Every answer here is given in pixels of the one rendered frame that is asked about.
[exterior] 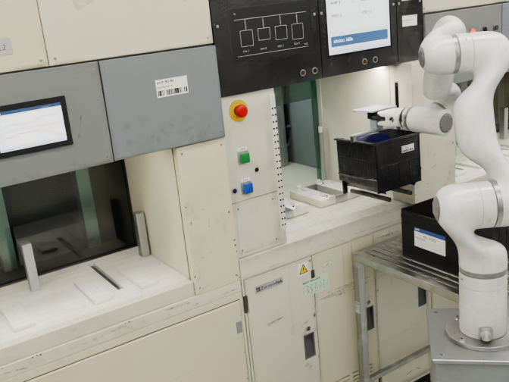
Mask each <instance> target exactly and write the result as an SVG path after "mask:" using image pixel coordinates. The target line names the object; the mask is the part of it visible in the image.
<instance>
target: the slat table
mask: <svg viewBox="0 0 509 382"><path fill-rule="evenodd" d="M397 246H399V247H401V248H399V247H397ZM393 249H395V250H397V251H395V250H393ZM386 251H387V252H386ZM398 251H399V252H398ZM390 252H391V253H393V254H395V255H393V254H391V253H390ZM401 252H402V234H400V235H397V236H394V237H392V238H390V239H387V240H384V241H382V242H379V243H376V244H373V245H372V246H368V247H366V248H363V249H360V250H358V251H356V252H353V253H352V262H353V275H354V300H355V301H357V302H359V303H360V314H359V313H357V312H355V314H356V327H357V340H358V365H359V378H360V382H373V381H375V380H377V379H379V378H381V377H383V376H384V375H386V374H388V373H390V372H392V371H394V370H396V369H398V368H400V367H401V366H403V365H406V364H407V363H409V362H412V361H413V360H415V359H417V358H419V357H421V356H422V355H425V354H427V353H428V352H430V344H429V345H428V346H425V347H423V348H422V349H419V350H417V351H416V352H413V353H411V354H410V355H408V356H406V357H404V358H402V359H400V360H398V361H396V362H395V363H393V364H391V365H389V366H387V367H385V368H383V369H381V370H379V371H377V372H375V373H373V374H371V375H370V366H369V351H368V336H367V309H366V294H365V279H364V265H366V266H368V267H371V268H374V269H376V270H378V271H381V272H383V273H385V274H388V275H391V276H393V277H396V278H398V279H400V280H403V281H405V282H408V283H411V284H413V285H415V286H417V287H420V288H422V289H425V290H428V291H430V292H432V293H435V294H437V295H439V296H442V297H445V298H446V299H450V300H451V301H454V302H457V303H459V284H458V283H459V279H458V278H459V277H458V276H455V275H453V274H450V275H448V274H449V273H448V272H445V271H442V270H439V269H438V268H434V267H432V266H429V265H426V264H424V263H422V262H420V261H416V260H414V259H412V258H408V257H407V256H404V255H402V253H401ZM381 254H383V255H381ZM385 255H386V256H388V257H386V256H385ZM397 255H399V256H400V257H399V256H397ZM373 256H376V257H378V258H376V257H373ZM389 257H391V258H389ZM379 258H381V259H379ZM392 258H393V259H392ZM382 259H384V260H386V261H383V260H382ZM410 260H411V261H410ZM414 261H415V262H414ZM403 262H404V263H403ZM416 262H417V263H416ZM405 263H407V264H408V265H407V264H405ZM418 263H420V264H422V265H420V264H418ZM397 265H400V266H402V267H404V268H401V267H399V266H397ZM411 265H413V266H414V267H413V266H411ZM424 265H425V266H424ZM426 266H428V267H430V268H428V267H426ZM415 267H417V268H415ZM405 268H407V269H410V270H412V271H409V270H407V269H405ZM419 268H420V269H419ZM432 268H434V269H436V270H434V269H432ZM421 269H423V270H425V271H423V270H421ZM437 270H438V271H437ZM413 271H415V272H417V273H419V274H417V273H415V272H413ZM426 271H428V272H426ZM440 271H442V272H445V273H446V274H445V273H442V272H440ZM429 272H431V273H432V274H431V273H429ZM420 274H423V275H425V276H427V277H424V276H423V275H420ZM435 274H437V275H438V276H436V275H435ZM451 275H452V276H454V277H452V276H451ZM439 276H441V277H439ZM429 277H431V278H433V279H435V280H433V279H430V278H429ZM442 277H444V278H442ZM457 277H458V278H457ZM445 278H447V279H448V280H447V279H445ZM436 280H438V281H436ZM451 280H453V281H454V282H453V281H451ZM439 281H441V282H443V283H446V284H448V285H451V286H448V285H446V284H443V283H440V282H439ZM455 282H457V283H455ZM507 285H508V286H507V290H508V291H509V276H507ZM452 286H453V287H452ZM454 287H457V288H454ZM507 308H509V292H507Z"/></svg>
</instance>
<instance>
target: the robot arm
mask: <svg viewBox="0 0 509 382"><path fill-rule="evenodd" d="M418 61H419V63H420V66H421V67H422V69H423V70H424V73H423V81H422V91H423V94H424V96H425V97H426V98H427V99H429V100H433V101H434V102H433V103H431V104H430V105H427V106H425V107H418V106H407V107H406V108H391V109H387V110H384V111H379V112H374V113H367V119H371V120H372V121H380V122H378V125H379V126H386V127H402V128H404V129H405V130H406V131H412V132H418V133H427V134H432V135H437V136H446V135H448V134H449V133H450V132H451V130H452V128H453V126H454V134H455V138H456V141H457V145H458V147H459V149H460V150H461V152H462V153H463V154H464V155H465V156H466V157H467V158H468V159H470V160H471V161H473V162H474V163H476V164H478V165H479V166H480V167H481V168H483V169H484V170H485V172H486V173H487V176H488V180H482V181H474V182H466V183H454V184H450V185H447V186H444V187H442V188H441V189H440V190H439V191H438V192H437V193H436V195H435V197H434V199H433V202H432V212H433V214H434V216H435V218H436V220H437V221H438V223H439V224H440V226H441V227H442V228H443V229H444V231H445V232H446V233H447V234H448V235H449V236H450V237H451V238H452V239H453V241H454V243H455V245H456V247H457V250H458V258H459V315H456V316H455V317H454V318H452V319H451V320H450V321H449V322H448V323H447V325H446V333H447V336H448V338H449V339H450V340H452V341H453V342H454V343H456V344H458V345H460V346H462V347H465V348H468V349H473V350H478V351H487V352H490V351H500V350H504V349H508V348H509V319H507V250H506V248H505V247H504V246H503V245H502V244H500V243H499V242H496V241H494V240H490V239H487V238H484V237H481V236H478V235H476V234H475V233H474V231H475V230H476V229H482V228H490V227H506V226H509V162H508V161H507V159H506V158H505V156H504V154H503V152H502V150H501V147H500V145H499V142H498V137H497V133H496V129H495V116H494V109H493V97H494V93H495V89H496V87H497V85H498V84H499V82H500V80H501V78H502V77H503V76H504V74H505V73H506V71H507V69H508V68H509V40H508V39H507V38H506V37H505V36H504V35H502V34H501V33H497V32H492V31H482V32H473V33H467V31H466V27H465V25H464V23H463V22H462V21H461V20H460V19H459V18H457V17H455V16H451V15H449V16H445V17H442V18H441V19H440V20H438V21H437V22H436V24H435V26H434V27H433V29H432V32H430V33H429V34H428V35H427V36H426V38H425V39H424V40H423V41H422V43H421V45H420V49H419V52H418ZM462 73H472V74H473V82H472V83H471V84H470V85H469V86H468V87H467V89H465V90H464V91H463V92H462V93H461V90H460V88H459V87H458V85H456V84H455V83H453V80H454V75H455V74H462ZM377 115H379V116H377Z"/></svg>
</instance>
